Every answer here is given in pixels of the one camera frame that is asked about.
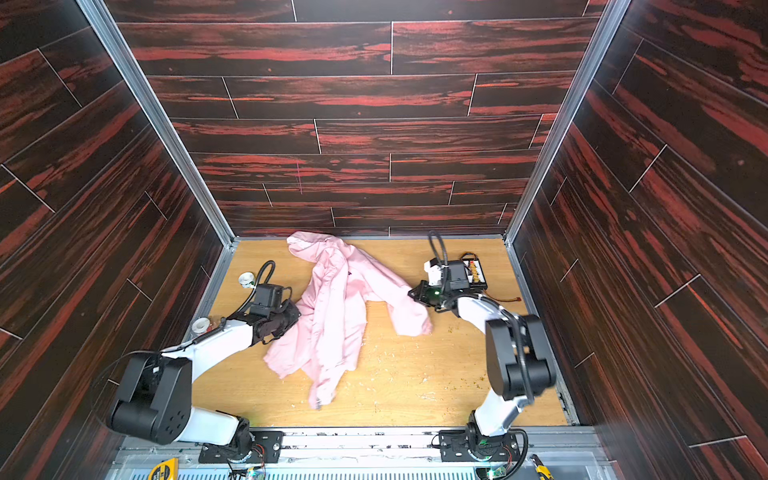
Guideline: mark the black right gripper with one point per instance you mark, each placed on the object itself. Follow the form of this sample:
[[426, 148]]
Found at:
[[424, 295]]

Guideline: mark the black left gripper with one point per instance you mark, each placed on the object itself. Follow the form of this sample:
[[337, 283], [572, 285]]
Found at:
[[285, 315]]

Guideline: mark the pink zip jacket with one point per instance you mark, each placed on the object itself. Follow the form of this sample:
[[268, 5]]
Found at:
[[328, 337]]

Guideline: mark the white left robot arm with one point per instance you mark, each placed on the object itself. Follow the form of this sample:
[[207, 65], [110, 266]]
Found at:
[[153, 401]]

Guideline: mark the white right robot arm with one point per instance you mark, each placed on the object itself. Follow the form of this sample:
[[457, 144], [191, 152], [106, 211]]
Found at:
[[519, 361]]

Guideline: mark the small white tape roll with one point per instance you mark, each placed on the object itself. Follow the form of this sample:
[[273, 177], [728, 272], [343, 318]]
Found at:
[[247, 280]]

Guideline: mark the yellow tape measure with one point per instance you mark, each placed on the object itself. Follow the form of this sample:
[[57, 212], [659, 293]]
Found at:
[[166, 470]]

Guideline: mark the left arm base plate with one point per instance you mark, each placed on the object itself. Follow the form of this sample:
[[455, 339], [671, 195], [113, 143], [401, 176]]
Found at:
[[255, 447]]

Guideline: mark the aluminium front rail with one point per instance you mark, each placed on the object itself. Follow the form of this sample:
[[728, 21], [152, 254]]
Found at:
[[373, 453]]

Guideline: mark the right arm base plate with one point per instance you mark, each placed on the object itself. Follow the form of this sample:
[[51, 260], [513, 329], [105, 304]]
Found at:
[[465, 446]]

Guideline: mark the aluminium corner post left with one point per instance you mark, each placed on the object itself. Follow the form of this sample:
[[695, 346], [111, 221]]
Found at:
[[110, 36]]

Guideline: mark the aluminium corner post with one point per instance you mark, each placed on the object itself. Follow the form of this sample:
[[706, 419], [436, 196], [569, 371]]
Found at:
[[110, 36], [598, 46]]

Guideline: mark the yellow handled tool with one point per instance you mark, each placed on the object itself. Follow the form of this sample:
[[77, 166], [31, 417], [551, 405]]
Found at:
[[542, 471]]

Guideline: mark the aluminium corner post right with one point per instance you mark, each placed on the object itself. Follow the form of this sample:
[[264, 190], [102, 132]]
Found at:
[[598, 46]]

